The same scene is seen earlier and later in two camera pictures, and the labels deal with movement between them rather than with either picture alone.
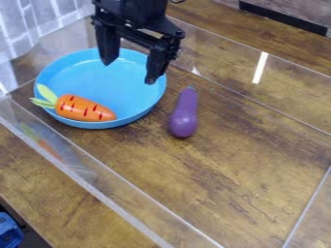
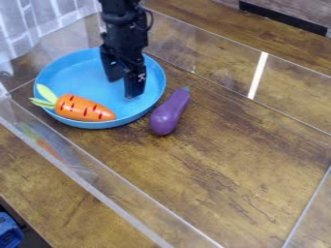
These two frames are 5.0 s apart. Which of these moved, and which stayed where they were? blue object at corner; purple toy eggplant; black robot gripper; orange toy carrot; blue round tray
Moved: purple toy eggplant; black robot gripper
Stayed: orange toy carrot; blue round tray; blue object at corner
